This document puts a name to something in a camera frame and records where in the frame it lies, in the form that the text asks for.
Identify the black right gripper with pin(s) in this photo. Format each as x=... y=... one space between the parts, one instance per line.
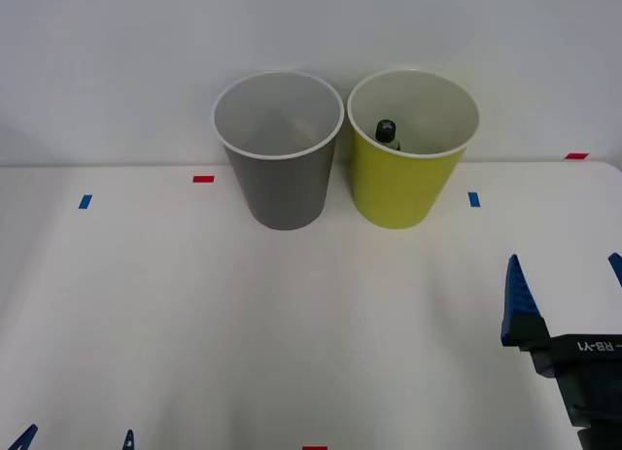
x=593 y=382

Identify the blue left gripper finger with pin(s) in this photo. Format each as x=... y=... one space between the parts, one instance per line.
x=128 y=442
x=23 y=440

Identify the green plastic bottle black cap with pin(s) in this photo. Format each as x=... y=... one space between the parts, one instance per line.
x=386 y=131

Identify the yellow-green plastic waste bin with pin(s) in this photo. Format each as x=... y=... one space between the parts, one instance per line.
x=393 y=187

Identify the grey plastic waste bin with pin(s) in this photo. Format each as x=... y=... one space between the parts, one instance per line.
x=286 y=192

